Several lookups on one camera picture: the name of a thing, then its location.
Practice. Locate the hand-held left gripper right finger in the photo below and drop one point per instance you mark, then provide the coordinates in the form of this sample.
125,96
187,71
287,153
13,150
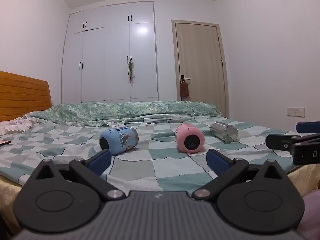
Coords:
218,162

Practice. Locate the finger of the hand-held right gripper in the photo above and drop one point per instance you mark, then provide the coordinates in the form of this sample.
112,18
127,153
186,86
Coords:
308,126
277,142

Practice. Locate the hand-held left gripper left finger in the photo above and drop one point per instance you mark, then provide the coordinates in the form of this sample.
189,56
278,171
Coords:
100,162

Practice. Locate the blue cartoon print cup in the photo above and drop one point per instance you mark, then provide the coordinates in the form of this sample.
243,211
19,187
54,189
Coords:
120,140

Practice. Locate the stainless steel cup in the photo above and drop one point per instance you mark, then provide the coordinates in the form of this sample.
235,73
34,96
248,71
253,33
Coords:
222,130

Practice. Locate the pink cup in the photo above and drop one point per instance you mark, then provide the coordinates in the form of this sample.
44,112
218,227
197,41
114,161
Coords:
185,135

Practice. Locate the yellow mattress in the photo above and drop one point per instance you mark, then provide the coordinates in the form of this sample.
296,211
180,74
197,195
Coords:
308,177

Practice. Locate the green checkered bed sheet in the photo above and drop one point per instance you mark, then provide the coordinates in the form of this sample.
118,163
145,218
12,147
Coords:
162,165

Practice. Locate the green floral duvet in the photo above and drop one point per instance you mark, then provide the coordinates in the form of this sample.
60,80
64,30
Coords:
125,111

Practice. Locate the purple cloth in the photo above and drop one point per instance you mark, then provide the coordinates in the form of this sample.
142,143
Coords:
311,215

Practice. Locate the brown plush toy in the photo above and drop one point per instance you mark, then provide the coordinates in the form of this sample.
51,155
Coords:
184,91

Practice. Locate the white floral pillow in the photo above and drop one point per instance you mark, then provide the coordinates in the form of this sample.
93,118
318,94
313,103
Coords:
13,126

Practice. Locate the beige wooden door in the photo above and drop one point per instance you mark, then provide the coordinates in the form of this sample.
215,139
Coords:
200,67

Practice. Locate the green hanging ornament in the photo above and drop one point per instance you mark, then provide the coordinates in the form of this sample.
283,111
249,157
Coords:
130,70

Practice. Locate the dark phone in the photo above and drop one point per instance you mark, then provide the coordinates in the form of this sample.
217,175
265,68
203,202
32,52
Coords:
4,142

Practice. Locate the white wardrobe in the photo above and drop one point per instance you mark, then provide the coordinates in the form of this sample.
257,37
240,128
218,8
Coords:
105,62

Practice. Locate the orange wooden headboard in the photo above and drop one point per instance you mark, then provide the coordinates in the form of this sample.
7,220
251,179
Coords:
22,97

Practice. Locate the white wall socket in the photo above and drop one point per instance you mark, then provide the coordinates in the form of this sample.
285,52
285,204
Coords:
296,111

